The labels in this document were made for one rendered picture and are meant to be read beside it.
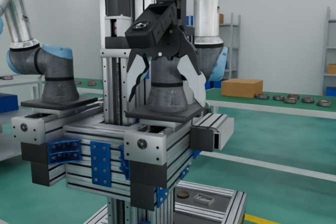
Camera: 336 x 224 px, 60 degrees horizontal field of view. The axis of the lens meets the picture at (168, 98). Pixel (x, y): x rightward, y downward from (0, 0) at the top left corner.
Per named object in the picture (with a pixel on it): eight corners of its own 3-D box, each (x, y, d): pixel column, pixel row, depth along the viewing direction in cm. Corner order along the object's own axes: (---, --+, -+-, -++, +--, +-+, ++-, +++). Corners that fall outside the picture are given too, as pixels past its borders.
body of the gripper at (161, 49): (195, 59, 55) (196, -8, 53) (180, 61, 47) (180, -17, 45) (159, 58, 58) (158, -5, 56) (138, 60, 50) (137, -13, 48)
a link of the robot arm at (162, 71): (156, 79, 112) (155, 43, 109) (190, 80, 108) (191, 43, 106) (145, 82, 100) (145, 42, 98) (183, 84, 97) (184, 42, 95)
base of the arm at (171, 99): (156, 103, 116) (156, 78, 114) (193, 106, 110) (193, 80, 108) (138, 110, 102) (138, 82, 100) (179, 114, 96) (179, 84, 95)
